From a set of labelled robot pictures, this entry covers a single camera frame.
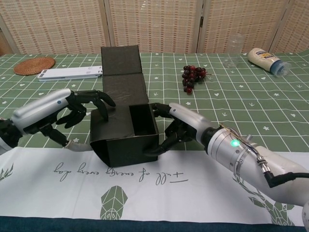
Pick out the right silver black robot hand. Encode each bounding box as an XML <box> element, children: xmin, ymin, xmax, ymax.
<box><xmin>142</xmin><ymin>102</ymin><xmax>215</xmax><ymax>155</ymax></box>

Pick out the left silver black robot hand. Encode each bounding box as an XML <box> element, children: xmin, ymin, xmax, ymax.
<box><xmin>11</xmin><ymin>88</ymin><xmax>116</xmax><ymax>153</ymax></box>

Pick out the black foldable cardboard box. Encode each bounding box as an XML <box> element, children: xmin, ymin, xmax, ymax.
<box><xmin>89</xmin><ymin>45</ymin><xmax>159</xmax><ymax>168</ymax></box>

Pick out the white flat electronic device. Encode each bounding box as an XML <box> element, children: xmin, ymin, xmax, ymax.
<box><xmin>38</xmin><ymin>65</ymin><xmax>104</xmax><ymax>83</ymax></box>

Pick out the dark red grape bunch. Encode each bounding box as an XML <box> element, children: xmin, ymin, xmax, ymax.
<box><xmin>181</xmin><ymin>64</ymin><xmax>208</xmax><ymax>94</ymax></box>

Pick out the round woven rattan coaster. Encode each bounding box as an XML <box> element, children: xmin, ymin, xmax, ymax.
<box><xmin>14</xmin><ymin>57</ymin><xmax>56</xmax><ymax>76</ymax></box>

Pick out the clear empty jar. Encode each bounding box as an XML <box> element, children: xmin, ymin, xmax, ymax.
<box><xmin>223</xmin><ymin>33</ymin><xmax>246</xmax><ymax>71</ymax></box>

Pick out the mayonnaise squeeze bottle blue cap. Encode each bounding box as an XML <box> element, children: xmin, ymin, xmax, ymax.
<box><xmin>247</xmin><ymin>47</ymin><xmax>290</xmax><ymax>78</ymax></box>

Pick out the bamboo folding screen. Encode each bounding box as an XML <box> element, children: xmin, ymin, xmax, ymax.
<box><xmin>0</xmin><ymin>0</ymin><xmax>309</xmax><ymax>55</ymax></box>

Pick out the dark teal under cloth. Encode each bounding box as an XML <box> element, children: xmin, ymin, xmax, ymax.
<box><xmin>0</xmin><ymin>212</ymin><xmax>309</xmax><ymax>232</ymax></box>

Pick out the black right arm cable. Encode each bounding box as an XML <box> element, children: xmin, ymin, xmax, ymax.
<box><xmin>257</xmin><ymin>154</ymin><xmax>309</xmax><ymax>189</ymax></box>

